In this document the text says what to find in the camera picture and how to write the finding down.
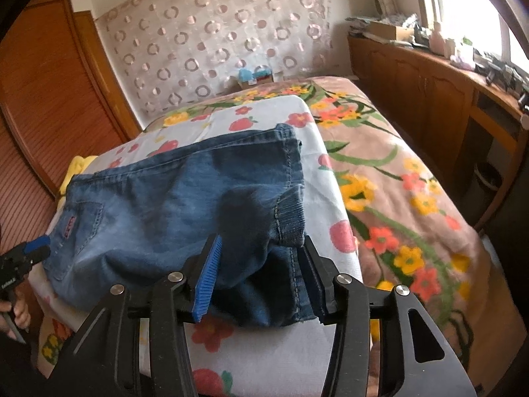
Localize pink bottle on cabinet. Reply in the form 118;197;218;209
428;22;446;56

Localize pink floral bed blanket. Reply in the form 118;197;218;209
150;76;526;390

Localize blue denim jeans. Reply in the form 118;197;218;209
44;124;313;327

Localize brown wooden wardrobe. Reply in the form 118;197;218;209
1;0;141;251

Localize person's left hand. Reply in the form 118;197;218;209
0;289;31;329

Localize black gadgets on cabinet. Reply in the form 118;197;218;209
473;53;528;113

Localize yellow Pikachu plush toy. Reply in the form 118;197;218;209
57;155;98;211

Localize brown wooden side cabinet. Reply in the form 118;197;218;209
348;37;528;230

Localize circle patterned sheer curtain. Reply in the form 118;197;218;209
96;0;343;126

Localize cardboard box with blue items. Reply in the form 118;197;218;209
238;67;273;90

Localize cardboard box on cabinet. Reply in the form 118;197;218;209
367;21;414;41

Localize white floral folded quilt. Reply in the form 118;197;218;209
29;95;361;396

